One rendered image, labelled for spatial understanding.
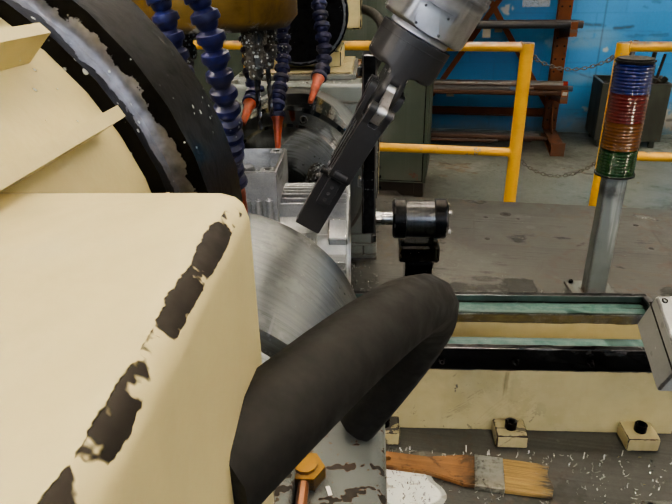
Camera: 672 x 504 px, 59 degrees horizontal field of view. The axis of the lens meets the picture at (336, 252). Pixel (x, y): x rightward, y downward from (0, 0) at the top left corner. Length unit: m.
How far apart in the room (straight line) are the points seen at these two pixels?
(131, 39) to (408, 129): 3.64
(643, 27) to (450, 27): 5.22
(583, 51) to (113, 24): 5.59
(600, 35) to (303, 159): 4.92
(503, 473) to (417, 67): 0.47
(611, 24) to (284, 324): 5.43
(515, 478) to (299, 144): 0.55
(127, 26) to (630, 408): 0.78
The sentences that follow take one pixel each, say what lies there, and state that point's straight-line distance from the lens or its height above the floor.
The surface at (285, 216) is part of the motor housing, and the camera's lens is 0.71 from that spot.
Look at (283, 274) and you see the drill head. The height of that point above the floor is 1.15.
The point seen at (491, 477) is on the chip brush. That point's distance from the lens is 0.77.
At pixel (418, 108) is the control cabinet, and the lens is 3.77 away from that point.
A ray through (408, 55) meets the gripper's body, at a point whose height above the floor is 1.27.
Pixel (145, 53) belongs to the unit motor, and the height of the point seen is 1.33.
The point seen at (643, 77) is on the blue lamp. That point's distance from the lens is 1.05.
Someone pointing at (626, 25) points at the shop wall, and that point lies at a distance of 5.76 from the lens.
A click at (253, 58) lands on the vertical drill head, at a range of 0.65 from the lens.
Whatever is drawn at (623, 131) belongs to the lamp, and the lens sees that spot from 1.07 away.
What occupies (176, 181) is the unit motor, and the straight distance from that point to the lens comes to 0.17.
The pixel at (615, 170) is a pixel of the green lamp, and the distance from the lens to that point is 1.08.
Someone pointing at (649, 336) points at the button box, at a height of 1.04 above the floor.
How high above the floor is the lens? 1.35
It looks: 25 degrees down
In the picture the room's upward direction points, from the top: 1 degrees counter-clockwise
